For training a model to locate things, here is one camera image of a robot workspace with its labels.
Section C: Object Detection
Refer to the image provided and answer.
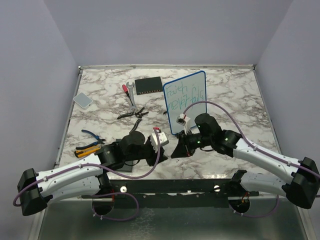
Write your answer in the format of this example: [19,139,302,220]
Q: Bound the silver wrench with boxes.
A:
[126,82,138,112]

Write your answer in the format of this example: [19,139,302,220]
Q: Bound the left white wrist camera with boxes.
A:
[150,130,169,152]

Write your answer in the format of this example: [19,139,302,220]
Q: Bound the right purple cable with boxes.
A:
[181,100,320,181]

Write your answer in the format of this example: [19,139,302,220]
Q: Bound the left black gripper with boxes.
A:
[125,135,168,167]

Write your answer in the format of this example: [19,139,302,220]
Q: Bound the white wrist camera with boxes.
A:
[150,130,169,152]
[176,113,191,135]

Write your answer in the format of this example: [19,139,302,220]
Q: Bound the blue handled cutters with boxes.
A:
[75,129,107,151]

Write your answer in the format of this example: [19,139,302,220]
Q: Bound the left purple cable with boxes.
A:
[12,127,162,207]

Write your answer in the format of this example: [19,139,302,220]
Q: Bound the blue framed whiteboard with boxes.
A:
[163,70,207,135]

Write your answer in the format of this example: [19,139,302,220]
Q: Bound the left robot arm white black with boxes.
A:
[13,128,169,216]

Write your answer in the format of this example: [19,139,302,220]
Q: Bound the black handled pliers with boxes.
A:
[117,107,149,133]

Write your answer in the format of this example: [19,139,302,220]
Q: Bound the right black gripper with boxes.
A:
[171,128,213,158]

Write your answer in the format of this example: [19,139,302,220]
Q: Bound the black rectangular box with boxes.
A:
[113,138,135,173]

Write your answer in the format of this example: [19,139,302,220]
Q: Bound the white square device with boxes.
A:
[73,92,93,109]

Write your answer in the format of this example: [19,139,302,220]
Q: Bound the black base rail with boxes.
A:
[49,171,261,210]

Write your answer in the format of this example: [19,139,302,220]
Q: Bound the black network switch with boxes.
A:
[134,76,163,95]

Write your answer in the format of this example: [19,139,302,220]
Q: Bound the red handled screwdriver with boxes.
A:
[122,84,134,106]

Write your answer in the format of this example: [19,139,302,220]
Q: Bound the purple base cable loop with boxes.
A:
[91,186,142,222]

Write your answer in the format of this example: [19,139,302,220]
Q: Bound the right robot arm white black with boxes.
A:
[171,113,320,209]

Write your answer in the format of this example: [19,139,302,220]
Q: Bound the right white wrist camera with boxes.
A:
[176,113,191,135]

